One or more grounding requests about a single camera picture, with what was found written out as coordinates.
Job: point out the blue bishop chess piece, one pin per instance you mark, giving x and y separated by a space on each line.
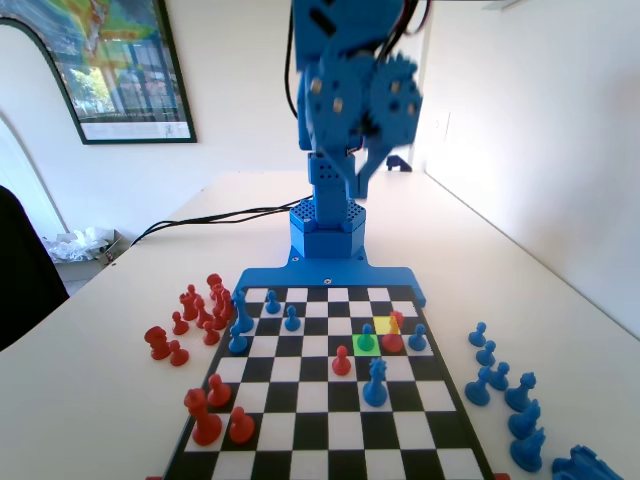
242 315

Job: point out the black framed map poster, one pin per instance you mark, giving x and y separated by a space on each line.
125 75

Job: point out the red board corner bracket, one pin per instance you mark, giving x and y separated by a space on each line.
501 476
153 477

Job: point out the crumpled clear plastic wrap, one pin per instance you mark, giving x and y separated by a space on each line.
75 245

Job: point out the cardboard box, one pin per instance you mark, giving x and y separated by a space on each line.
114 242

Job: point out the blue table clamp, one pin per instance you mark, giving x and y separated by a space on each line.
398 163

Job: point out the blue king chess piece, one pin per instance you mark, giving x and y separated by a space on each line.
521 397

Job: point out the blue knight chess piece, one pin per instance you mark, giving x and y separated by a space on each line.
528 452
525 424

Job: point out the black and white chessboard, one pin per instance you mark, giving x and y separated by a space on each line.
310 400

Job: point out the red queen chess piece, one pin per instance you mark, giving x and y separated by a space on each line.
392 342

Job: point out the red bishop chess piece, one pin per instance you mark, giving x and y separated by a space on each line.
219 317
202 315

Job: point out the white arched panel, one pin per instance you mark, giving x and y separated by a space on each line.
15 65

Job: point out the red king chess piece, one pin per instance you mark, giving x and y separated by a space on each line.
204 425

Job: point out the blue plastic block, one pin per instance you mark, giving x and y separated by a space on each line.
300 277

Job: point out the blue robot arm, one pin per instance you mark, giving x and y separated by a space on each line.
327 245

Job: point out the blue rook chess piece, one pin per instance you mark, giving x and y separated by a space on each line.
585 465

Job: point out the blue pawn chess piece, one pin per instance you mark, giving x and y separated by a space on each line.
238 344
416 340
291 324
479 390
486 356
499 379
477 336
367 342
271 305

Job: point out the blue geared gripper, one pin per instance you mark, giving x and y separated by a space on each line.
361 102

